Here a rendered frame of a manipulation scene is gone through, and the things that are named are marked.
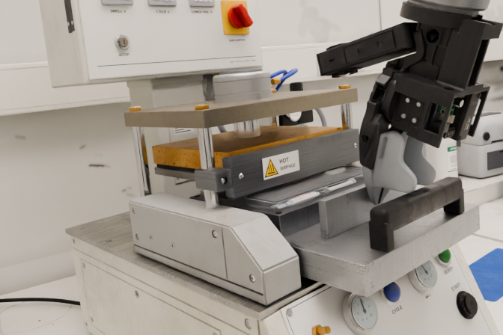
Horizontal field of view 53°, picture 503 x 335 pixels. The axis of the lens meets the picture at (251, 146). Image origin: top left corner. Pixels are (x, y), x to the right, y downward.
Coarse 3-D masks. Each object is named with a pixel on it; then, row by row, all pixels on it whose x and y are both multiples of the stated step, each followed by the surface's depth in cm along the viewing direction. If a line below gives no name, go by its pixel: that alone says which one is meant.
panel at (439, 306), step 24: (456, 264) 64; (336, 288) 51; (408, 288) 57; (456, 288) 62; (288, 312) 47; (312, 312) 48; (336, 312) 50; (384, 312) 54; (408, 312) 56; (432, 312) 58; (456, 312) 61; (480, 312) 63
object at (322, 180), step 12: (348, 168) 68; (360, 168) 67; (300, 180) 63; (312, 180) 63; (324, 180) 62; (336, 180) 61; (264, 192) 59; (276, 192) 58; (288, 192) 58; (300, 192) 57
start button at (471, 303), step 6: (462, 294) 62; (468, 294) 62; (462, 300) 61; (468, 300) 61; (474, 300) 62; (462, 306) 61; (468, 306) 61; (474, 306) 61; (468, 312) 61; (474, 312) 61
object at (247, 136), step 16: (240, 128) 67; (256, 128) 68; (272, 128) 76; (288, 128) 74; (304, 128) 72; (320, 128) 70; (336, 128) 69; (160, 144) 70; (176, 144) 68; (192, 144) 66; (224, 144) 63; (240, 144) 61; (256, 144) 60; (272, 144) 61; (160, 160) 68; (176, 160) 65; (192, 160) 62; (176, 176) 65; (192, 176) 63
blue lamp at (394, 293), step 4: (388, 284) 55; (392, 284) 55; (396, 284) 55; (384, 288) 55; (388, 288) 55; (392, 288) 54; (396, 288) 55; (388, 292) 54; (392, 292) 54; (396, 292) 54; (400, 292) 55; (388, 296) 54; (392, 296) 54; (396, 296) 54; (392, 300) 54; (396, 300) 55
